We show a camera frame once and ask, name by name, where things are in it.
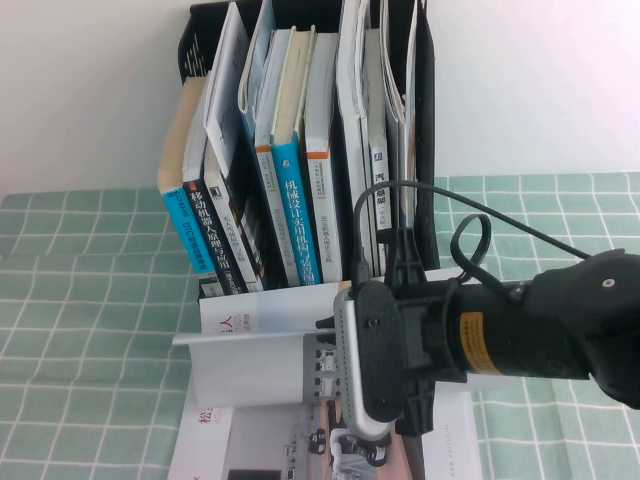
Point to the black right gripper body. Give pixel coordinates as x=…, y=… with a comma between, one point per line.
x=425, y=330

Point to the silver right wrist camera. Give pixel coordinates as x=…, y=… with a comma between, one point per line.
x=375, y=350

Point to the white spine black cover book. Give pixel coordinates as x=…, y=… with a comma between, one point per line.
x=227, y=225

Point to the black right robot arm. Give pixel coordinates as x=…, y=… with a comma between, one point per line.
x=550, y=325

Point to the black plastic book holder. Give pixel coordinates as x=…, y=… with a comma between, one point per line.
x=426, y=150

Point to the blue spine mechanical design book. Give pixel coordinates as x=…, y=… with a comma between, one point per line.
x=295, y=215

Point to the grey spine car suspension book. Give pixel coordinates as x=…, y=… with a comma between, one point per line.
x=381, y=165

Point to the blue spine book tan pages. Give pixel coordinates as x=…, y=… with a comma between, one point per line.
x=175, y=150

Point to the white brochure tan stripe cover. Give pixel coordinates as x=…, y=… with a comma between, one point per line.
x=250, y=370

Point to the tall white paperback book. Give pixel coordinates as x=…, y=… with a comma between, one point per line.
x=350, y=150

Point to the light blue thin brochure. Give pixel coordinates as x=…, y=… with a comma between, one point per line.
x=260, y=45

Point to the thin white orange-band book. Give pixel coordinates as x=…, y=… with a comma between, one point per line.
x=275, y=215

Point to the thin white booklet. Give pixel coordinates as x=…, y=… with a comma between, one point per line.
x=227, y=85

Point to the green checked tablecloth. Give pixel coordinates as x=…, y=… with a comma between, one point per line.
x=75, y=325

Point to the white brochure office photo cover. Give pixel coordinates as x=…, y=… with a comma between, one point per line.
x=270, y=440

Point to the black spine robotics book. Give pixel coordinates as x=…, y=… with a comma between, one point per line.
x=210, y=235

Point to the thick white orange-band book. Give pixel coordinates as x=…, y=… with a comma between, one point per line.
x=327, y=225

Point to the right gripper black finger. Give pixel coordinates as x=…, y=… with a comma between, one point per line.
x=327, y=330

